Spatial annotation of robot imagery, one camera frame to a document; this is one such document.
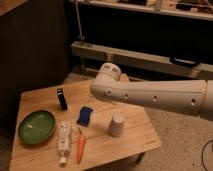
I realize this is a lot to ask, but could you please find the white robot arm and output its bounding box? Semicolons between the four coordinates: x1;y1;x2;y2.
90;63;213;121

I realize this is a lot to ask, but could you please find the green ceramic bowl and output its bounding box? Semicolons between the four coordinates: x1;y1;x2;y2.
18;110;56;145

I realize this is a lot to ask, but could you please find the blue sponge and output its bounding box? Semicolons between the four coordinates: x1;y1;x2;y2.
76;106;93;127

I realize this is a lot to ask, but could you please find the vertical metal pole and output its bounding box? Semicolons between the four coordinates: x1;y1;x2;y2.
74;0;85;45

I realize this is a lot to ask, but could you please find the orange carrot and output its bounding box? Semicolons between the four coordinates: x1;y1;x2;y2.
77;130;86;164

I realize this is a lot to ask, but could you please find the wooden folding table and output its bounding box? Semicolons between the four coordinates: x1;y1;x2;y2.
9;80;161;171

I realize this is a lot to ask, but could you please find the clear plastic bottle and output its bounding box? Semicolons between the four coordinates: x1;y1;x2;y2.
58;122;71;165

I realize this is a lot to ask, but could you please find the black handle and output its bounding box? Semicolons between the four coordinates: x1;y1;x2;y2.
169;57;200;68

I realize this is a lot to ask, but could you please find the black cable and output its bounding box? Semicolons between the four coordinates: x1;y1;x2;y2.
200;139;213;171

